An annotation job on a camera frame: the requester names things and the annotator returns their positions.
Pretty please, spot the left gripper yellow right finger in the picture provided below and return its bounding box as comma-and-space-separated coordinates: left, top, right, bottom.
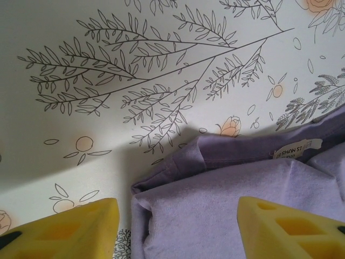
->
237, 195, 345, 259

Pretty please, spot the purple printed t-shirt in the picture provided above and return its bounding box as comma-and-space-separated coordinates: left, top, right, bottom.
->
131, 104, 345, 259

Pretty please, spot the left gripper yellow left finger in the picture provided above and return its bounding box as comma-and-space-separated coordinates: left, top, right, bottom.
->
0, 197, 121, 259

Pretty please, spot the floral patterned table cover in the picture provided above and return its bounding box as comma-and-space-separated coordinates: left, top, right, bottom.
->
0, 0, 345, 259

